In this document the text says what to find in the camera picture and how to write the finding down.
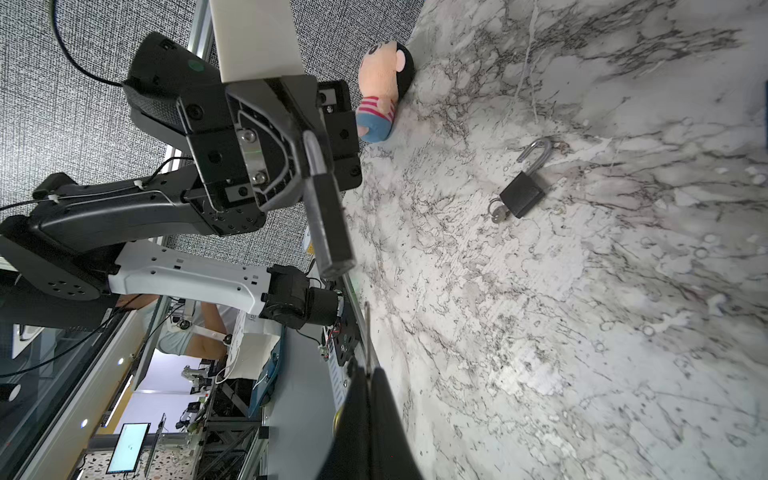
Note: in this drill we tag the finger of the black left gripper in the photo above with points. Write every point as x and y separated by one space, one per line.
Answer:
269 117

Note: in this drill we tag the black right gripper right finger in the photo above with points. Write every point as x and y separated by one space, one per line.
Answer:
390 454

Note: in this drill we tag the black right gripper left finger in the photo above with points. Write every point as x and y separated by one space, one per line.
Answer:
349 456

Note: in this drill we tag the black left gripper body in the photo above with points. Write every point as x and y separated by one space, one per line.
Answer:
208 129

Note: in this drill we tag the plush doll toy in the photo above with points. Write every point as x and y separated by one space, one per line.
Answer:
385 75

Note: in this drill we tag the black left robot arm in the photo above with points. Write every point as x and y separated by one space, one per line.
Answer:
83 243

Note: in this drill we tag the black padlock shackle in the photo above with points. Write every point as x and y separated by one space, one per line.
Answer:
522 193

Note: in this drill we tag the black padlock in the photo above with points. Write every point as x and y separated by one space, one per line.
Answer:
326 220

